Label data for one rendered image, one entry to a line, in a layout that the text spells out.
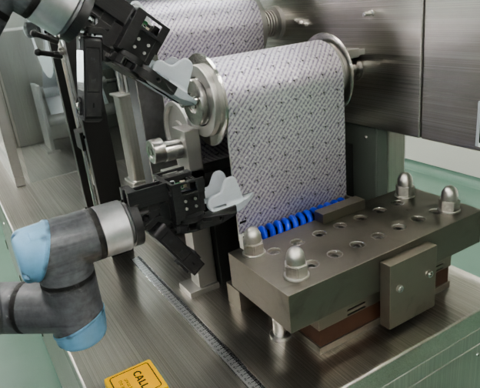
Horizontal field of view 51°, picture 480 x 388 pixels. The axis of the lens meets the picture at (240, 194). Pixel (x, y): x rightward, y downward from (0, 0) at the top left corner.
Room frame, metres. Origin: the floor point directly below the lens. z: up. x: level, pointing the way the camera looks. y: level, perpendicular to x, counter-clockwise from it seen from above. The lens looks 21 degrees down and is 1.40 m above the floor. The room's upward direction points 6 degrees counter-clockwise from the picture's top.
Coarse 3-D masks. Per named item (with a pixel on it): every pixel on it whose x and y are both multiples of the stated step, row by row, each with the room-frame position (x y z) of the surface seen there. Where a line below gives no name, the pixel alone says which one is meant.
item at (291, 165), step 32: (256, 128) 0.79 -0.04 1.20; (288, 128) 0.82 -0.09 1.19; (320, 128) 0.85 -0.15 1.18; (256, 160) 0.78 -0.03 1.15; (288, 160) 0.81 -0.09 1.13; (320, 160) 0.85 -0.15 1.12; (256, 192) 0.78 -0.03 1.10; (288, 192) 0.81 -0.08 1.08; (320, 192) 0.84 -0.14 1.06; (256, 224) 0.78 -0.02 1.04
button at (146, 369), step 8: (128, 368) 0.59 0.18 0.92; (136, 368) 0.59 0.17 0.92; (144, 368) 0.59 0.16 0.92; (152, 368) 0.58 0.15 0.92; (112, 376) 0.58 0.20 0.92; (120, 376) 0.57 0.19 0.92; (128, 376) 0.57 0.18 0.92; (136, 376) 0.57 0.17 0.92; (144, 376) 0.57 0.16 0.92; (152, 376) 0.57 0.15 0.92; (160, 376) 0.57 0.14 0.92; (112, 384) 0.56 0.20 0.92; (120, 384) 0.56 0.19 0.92; (128, 384) 0.56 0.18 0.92; (136, 384) 0.56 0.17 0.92; (144, 384) 0.55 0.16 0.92; (152, 384) 0.55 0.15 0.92; (160, 384) 0.55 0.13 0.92
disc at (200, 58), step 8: (192, 56) 0.83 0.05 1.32; (200, 56) 0.80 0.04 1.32; (192, 64) 0.83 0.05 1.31; (200, 64) 0.81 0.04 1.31; (208, 64) 0.78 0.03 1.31; (216, 72) 0.77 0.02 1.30; (216, 80) 0.77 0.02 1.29; (224, 88) 0.75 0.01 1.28; (224, 96) 0.75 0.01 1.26; (224, 104) 0.75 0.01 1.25; (224, 112) 0.76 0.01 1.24; (224, 120) 0.76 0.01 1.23; (224, 128) 0.76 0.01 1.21; (200, 136) 0.84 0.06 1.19; (208, 136) 0.81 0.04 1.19; (216, 136) 0.79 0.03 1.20; (224, 136) 0.77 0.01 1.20; (208, 144) 0.81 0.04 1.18; (216, 144) 0.79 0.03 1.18
